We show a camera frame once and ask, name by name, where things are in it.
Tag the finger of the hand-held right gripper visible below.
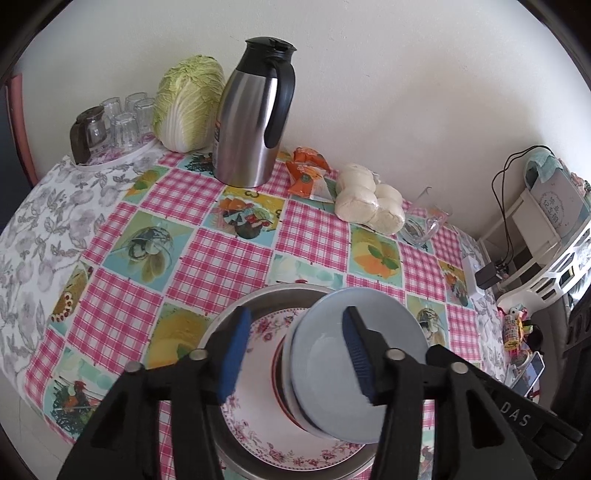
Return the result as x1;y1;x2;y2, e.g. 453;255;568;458
425;344;483;384

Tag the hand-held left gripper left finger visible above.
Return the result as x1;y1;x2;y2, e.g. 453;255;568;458
55;305;253;480

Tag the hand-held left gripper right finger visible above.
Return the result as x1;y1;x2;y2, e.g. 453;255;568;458
342;305;539;480

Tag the plain white bowl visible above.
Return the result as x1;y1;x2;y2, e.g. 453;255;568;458
290;287;430;443

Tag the round pink floral plate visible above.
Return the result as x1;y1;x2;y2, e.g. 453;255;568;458
221;308;370;470

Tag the stainless steel basin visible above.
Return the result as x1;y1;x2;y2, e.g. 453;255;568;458
196;282;384;480

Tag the smartphone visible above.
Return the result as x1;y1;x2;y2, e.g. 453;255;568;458
515;351;546;397

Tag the small colourful toy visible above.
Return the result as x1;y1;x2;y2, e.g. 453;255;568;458
503;310;536;354

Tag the white power strip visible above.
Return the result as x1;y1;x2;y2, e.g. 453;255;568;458
462;255;485;305

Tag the black charger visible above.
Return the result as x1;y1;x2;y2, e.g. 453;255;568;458
475;261;509;289

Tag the white rack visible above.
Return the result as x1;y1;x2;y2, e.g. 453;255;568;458
478;187;591;319

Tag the clear glass mug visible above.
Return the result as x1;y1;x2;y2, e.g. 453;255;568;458
398;205;452;246

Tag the bag of white steamed buns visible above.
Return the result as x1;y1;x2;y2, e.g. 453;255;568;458
334;162;407;234

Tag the orange snack packet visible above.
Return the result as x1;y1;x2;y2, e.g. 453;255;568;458
285;147;331;175
287;164;339;204

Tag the white printed box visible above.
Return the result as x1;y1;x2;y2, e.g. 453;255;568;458
524;147;591;232

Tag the white tray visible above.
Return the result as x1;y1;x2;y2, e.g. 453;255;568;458
74;136;160;172

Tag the stainless steel thermos jug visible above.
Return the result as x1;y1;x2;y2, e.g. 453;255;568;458
211;37;297;188

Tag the clear glass tumbler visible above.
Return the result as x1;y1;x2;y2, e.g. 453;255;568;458
134;98;156;136
110;113;140;149
124;92;148;116
100;96;123;121

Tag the napa cabbage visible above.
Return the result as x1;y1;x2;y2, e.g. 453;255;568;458
152;55;225;153

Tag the pink rolled mat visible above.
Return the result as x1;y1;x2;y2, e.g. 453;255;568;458
4;74;40;185

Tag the black cable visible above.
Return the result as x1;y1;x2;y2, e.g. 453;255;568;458
490;144;555;271

